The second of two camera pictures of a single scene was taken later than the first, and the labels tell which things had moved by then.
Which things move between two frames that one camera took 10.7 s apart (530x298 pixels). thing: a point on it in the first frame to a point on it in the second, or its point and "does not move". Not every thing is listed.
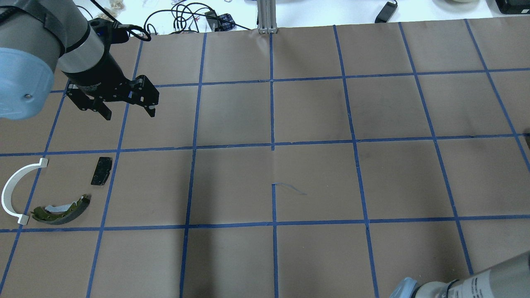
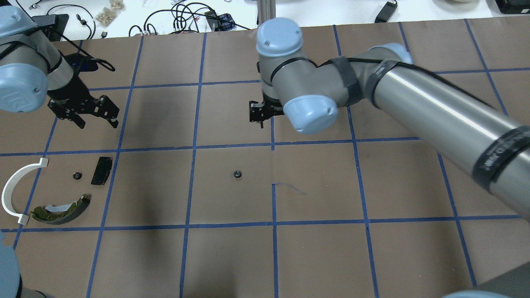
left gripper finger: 144,92 to 104,107
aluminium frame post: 267,16 does not move
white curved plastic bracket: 6,194 does not move
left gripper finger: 84,103 to 78,120
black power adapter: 385,14 does not move
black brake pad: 102,171 does not move
